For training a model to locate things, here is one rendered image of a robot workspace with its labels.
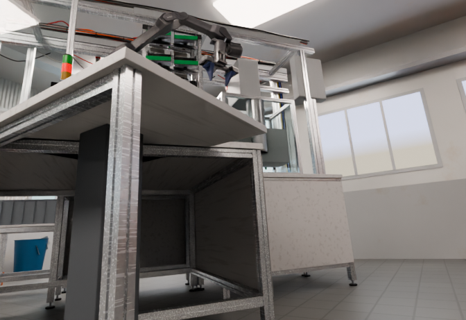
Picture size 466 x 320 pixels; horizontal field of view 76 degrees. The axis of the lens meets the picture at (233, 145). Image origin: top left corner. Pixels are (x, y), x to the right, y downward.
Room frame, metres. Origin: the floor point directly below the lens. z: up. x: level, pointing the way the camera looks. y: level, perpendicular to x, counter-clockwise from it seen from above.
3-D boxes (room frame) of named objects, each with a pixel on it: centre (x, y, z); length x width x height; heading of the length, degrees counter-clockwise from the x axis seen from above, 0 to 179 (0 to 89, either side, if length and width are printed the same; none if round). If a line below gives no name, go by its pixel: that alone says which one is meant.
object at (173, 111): (1.11, 0.42, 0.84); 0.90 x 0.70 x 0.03; 58
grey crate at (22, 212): (3.06, 1.99, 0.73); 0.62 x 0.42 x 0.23; 112
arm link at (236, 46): (1.24, -0.01, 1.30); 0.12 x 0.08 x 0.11; 110
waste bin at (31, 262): (4.51, 2.96, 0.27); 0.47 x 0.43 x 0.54; 148
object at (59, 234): (2.89, 0.43, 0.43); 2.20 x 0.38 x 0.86; 112
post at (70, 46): (1.45, 0.88, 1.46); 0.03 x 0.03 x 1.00; 22
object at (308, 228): (2.62, -0.26, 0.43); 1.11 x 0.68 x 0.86; 112
